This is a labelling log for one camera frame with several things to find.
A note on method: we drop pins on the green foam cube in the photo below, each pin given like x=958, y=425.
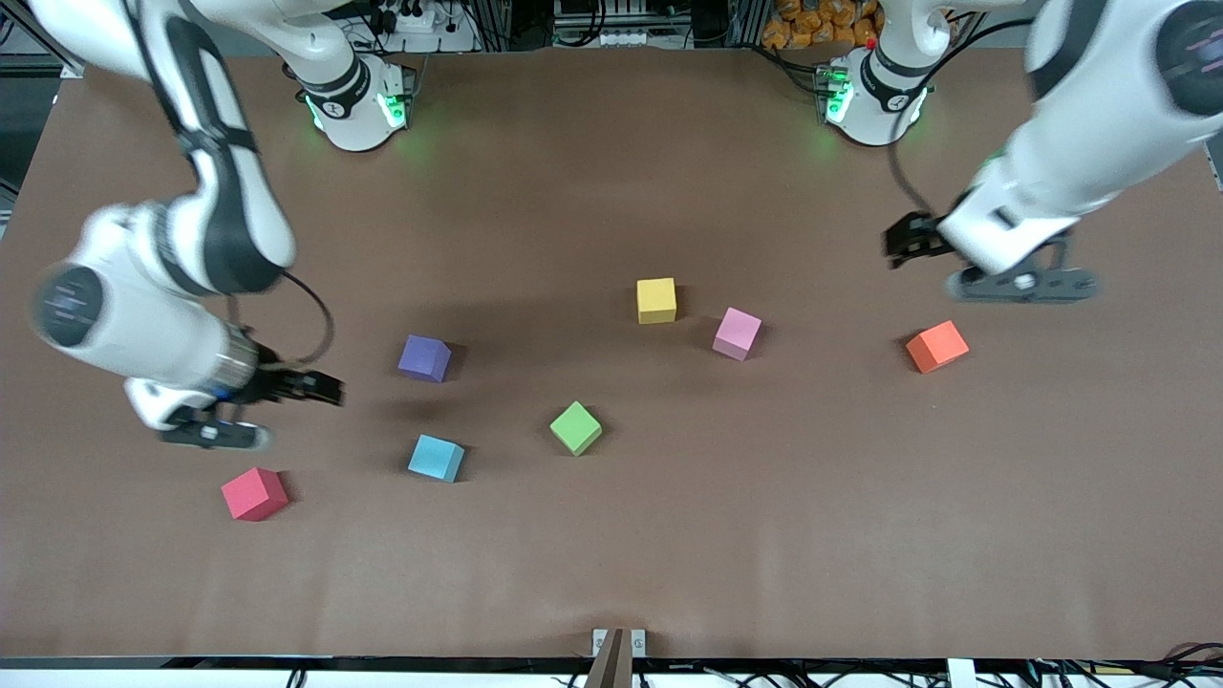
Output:
x=575, y=426

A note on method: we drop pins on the white power strip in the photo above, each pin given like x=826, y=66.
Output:
x=413, y=19
x=631, y=39

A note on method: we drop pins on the pink foam cube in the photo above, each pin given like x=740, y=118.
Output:
x=737, y=332

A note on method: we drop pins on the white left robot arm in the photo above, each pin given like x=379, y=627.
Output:
x=1080, y=143

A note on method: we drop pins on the pile of orange objects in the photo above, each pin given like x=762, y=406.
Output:
x=807, y=24

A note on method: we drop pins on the yellow foam cube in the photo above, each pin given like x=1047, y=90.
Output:
x=656, y=299

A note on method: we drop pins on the orange foam cube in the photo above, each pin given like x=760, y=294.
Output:
x=936, y=345

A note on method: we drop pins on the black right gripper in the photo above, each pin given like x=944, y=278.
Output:
x=277, y=382

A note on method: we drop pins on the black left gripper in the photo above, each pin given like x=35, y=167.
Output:
x=919, y=236

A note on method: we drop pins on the silver table edge bracket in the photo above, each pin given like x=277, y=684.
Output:
x=598, y=642

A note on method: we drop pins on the brown table cover mat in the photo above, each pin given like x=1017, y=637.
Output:
x=860, y=526

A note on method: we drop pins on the white post stub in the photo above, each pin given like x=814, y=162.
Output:
x=962, y=674

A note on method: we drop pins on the purple foam cube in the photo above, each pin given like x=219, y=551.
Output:
x=422, y=356

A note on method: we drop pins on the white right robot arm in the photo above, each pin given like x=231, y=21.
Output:
x=124, y=325

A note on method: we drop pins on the red foam cube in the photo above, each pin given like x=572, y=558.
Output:
x=252, y=492

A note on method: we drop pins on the blue foam cube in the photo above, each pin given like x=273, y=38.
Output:
x=435, y=456

